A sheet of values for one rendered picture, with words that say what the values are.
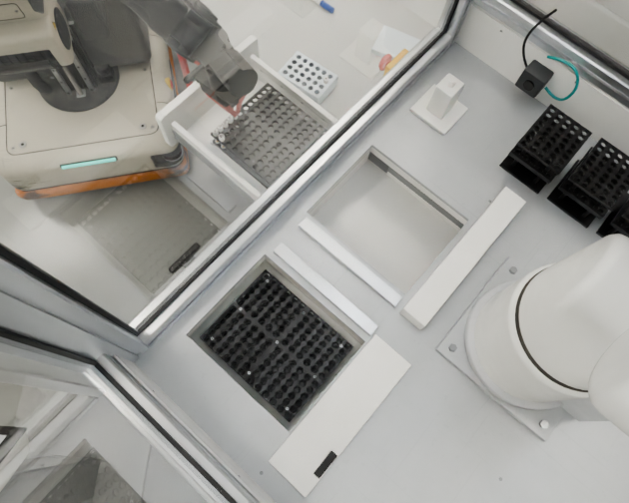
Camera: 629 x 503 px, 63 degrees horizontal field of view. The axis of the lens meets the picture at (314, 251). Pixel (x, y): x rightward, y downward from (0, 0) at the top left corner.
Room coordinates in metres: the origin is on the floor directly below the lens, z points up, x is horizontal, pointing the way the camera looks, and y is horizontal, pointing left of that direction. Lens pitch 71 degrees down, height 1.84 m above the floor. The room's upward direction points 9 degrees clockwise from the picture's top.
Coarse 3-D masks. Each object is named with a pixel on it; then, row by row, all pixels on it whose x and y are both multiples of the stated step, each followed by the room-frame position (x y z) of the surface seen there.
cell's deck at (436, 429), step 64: (448, 64) 0.78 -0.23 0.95; (384, 128) 0.60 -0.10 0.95; (512, 128) 0.64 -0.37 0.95; (576, 128) 0.67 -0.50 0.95; (320, 192) 0.43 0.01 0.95; (448, 192) 0.48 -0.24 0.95; (256, 256) 0.28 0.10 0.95; (320, 256) 0.30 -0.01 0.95; (512, 256) 0.36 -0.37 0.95; (192, 320) 0.15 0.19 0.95; (384, 320) 0.20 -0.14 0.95; (448, 320) 0.22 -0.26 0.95; (192, 384) 0.04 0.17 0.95; (448, 384) 0.11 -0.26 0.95; (256, 448) -0.04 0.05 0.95; (384, 448) -0.01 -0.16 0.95; (448, 448) 0.00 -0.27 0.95; (512, 448) 0.02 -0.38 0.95; (576, 448) 0.03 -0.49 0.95
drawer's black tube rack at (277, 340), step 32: (224, 320) 0.17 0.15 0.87; (256, 320) 0.17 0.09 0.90; (288, 320) 0.18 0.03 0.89; (320, 320) 0.19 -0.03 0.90; (224, 352) 0.11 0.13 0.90; (256, 352) 0.12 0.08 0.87; (288, 352) 0.13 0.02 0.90; (320, 352) 0.13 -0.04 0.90; (256, 384) 0.06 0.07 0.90; (288, 384) 0.07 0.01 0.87; (320, 384) 0.08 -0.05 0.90; (288, 416) 0.02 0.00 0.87
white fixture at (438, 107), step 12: (444, 84) 0.66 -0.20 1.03; (456, 84) 0.66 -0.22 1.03; (432, 96) 0.65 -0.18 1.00; (444, 96) 0.64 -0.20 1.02; (456, 96) 0.65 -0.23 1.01; (420, 108) 0.65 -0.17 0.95; (432, 108) 0.64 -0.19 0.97; (444, 108) 0.63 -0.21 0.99; (456, 108) 0.67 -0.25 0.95; (432, 120) 0.63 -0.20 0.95; (444, 120) 0.63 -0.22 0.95; (456, 120) 0.64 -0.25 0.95; (444, 132) 0.60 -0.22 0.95
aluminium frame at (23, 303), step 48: (480, 0) 0.84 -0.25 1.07; (432, 48) 0.78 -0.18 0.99; (576, 48) 0.73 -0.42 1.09; (384, 96) 0.64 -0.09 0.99; (624, 96) 0.66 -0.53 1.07; (336, 144) 0.52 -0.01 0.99; (288, 192) 0.40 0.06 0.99; (240, 240) 0.29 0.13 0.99; (0, 288) 0.08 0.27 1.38; (48, 288) 0.09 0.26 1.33; (192, 288) 0.19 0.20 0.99; (48, 336) 0.05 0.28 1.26; (96, 336) 0.07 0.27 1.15; (144, 336) 0.10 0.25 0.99
